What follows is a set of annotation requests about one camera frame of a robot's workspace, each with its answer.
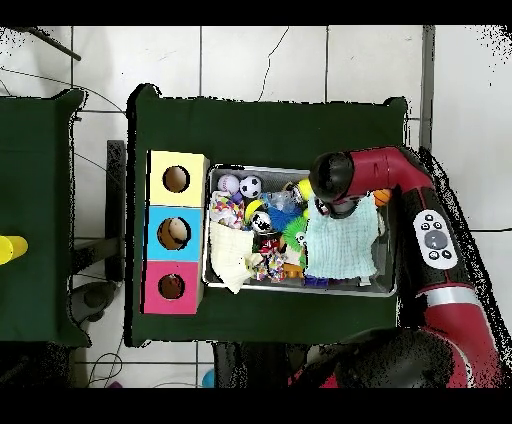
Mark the cream muslin cloth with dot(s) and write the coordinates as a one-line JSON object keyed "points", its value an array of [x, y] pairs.
{"points": [[230, 256]]}

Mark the light blue muslin cloth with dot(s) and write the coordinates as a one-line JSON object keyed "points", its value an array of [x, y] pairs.
{"points": [[340, 244]]}

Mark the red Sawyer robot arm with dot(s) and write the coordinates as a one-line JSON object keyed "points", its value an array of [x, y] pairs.
{"points": [[400, 172]]}

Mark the wooden box with three holes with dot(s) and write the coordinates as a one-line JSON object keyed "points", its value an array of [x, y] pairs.
{"points": [[160, 192]]}

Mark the yellow curved toy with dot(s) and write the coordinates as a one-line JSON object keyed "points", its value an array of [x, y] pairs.
{"points": [[252, 208]]}

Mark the crushed silver drink can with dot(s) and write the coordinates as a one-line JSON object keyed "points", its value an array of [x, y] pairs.
{"points": [[261, 222]]}

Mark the small soccer ball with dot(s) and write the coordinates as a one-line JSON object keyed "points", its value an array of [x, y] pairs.
{"points": [[250, 186]]}

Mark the blue spiky rubber ball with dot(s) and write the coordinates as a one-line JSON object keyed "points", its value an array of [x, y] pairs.
{"points": [[282, 219]]}

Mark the crumpled white colourful-dotted wrapper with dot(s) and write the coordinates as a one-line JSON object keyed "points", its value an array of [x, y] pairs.
{"points": [[224, 210]]}

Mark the small white baseball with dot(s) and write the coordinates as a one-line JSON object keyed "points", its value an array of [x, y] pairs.
{"points": [[228, 184]]}

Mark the green spiky toy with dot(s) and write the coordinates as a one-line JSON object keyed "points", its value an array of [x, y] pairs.
{"points": [[294, 236]]}

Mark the yellow foam ball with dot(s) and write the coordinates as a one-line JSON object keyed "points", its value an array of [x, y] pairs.
{"points": [[304, 188]]}

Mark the small orange basketball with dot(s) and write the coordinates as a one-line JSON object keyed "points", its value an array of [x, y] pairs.
{"points": [[382, 196]]}

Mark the small blue floor ball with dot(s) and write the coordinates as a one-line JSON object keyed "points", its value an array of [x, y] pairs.
{"points": [[208, 379]]}

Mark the dark grey rounded base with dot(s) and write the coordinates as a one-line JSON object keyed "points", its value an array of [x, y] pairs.
{"points": [[96, 298]]}

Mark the yellow cylinder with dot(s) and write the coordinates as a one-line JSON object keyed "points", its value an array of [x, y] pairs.
{"points": [[12, 248]]}

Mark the dark thin rod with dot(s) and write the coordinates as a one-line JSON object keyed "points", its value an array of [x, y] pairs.
{"points": [[60, 50]]}

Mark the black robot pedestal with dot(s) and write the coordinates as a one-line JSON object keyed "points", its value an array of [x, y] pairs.
{"points": [[248, 364]]}

